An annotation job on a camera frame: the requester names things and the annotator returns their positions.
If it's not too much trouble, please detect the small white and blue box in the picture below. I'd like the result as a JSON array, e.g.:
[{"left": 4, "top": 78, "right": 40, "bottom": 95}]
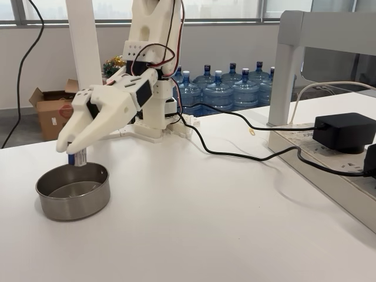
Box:
[{"left": 68, "top": 148, "right": 88, "bottom": 168}]

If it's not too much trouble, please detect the open brown cardboard box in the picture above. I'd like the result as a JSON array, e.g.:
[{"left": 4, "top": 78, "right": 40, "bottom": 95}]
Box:
[{"left": 28, "top": 78, "right": 80, "bottom": 141}]

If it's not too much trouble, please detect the round metal bowl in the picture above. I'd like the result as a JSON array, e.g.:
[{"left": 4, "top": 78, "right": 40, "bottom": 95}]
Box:
[{"left": 35, "top": 162, "right": 111, "bottom": 221}]

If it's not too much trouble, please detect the green tinsel Christmas wreath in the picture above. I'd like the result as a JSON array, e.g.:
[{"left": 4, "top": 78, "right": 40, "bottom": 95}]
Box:
[{"left": 102, "top": 55, "right": 127, "bottom": 79}]

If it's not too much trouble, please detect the blue water jug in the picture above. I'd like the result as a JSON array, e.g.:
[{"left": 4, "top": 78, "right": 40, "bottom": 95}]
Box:
[
  {"left": 175, "top": 70, "right": 203, "bottom": 116},
  {"left": 192, "top": 64, "right": 218, "bottom": 89},
  {"left": 202, "top": 69, "right": 235, "bottom": 112},
  {"left": 258, "top": 66, "right": 276, "bottom": 105},
  {"left": 247, "top": 61, "right": 273, "bottom": 83},
  {"left": 220, "top": 62, "right": 244, "bottom": 86},
  {"left": 231, "top": 67, "right": 260, "bottom": 108}
]

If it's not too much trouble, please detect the white desk riser shelf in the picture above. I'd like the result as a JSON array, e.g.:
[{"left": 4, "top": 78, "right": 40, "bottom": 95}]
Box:
[{"left": 266, "top": 10, "right": 376, "bottom": 127}]

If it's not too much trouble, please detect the white power strip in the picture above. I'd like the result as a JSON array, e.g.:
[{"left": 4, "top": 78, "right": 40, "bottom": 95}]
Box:
[{"left": 267, "top": 122, "right": 376, "bottom": 236}]

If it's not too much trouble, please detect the black power adapter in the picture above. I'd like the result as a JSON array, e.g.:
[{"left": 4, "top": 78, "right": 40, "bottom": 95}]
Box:
[{"left": 311, "top": 112, "right": 376, "bottom": 155}]

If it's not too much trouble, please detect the black plug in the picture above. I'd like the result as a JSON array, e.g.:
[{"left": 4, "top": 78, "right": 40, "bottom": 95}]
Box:
[{"left": 363, "top": 143, "right": 376, "bottom": 179}]

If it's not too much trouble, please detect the white camera post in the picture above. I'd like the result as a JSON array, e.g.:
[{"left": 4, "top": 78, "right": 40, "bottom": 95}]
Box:
[{"left": 65, "top": 0, "right": 130, "bottom": 147}]

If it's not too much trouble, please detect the black hanging cable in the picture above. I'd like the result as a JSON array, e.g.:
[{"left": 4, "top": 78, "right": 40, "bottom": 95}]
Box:
[{"left": 1, "top": 0, "right": 45, "bottom": 149}]

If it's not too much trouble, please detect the red and black servo cable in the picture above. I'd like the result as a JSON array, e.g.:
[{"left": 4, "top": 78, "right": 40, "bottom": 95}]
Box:
[{"left": 131, "top": 0, "right": 185, "bottom": 116}]

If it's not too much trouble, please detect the black plug cable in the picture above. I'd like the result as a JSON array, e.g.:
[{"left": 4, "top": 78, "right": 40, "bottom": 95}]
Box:
[{"left": 177, "top": 111, "right": 368, "bottom": 178}]

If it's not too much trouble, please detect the black adapter output cable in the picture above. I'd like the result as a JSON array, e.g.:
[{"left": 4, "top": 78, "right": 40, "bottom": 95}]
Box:
[{"left": 176, "top": 102, "right": 324, "bottom": 132}]

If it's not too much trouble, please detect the white cable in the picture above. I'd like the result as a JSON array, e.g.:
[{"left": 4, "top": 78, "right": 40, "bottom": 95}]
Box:
[{"left": 288, "top": 80, "right": 376, "bottom": 126}]

